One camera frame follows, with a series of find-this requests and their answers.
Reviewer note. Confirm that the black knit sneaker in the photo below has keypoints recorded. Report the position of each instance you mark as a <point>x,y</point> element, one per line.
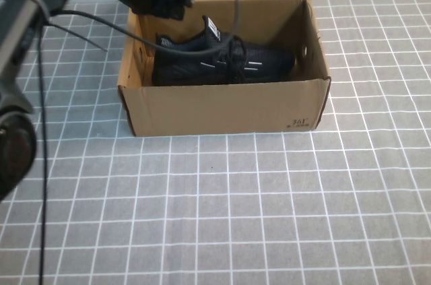
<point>188,66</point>

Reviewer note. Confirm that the brown cardboard shoe box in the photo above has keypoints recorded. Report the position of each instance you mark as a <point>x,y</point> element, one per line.
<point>219,110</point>

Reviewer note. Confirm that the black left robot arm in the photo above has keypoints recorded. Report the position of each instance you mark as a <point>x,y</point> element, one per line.
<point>20,46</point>

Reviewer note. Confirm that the grey white-grid tablecloth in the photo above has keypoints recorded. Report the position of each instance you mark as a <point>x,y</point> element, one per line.
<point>202,214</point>

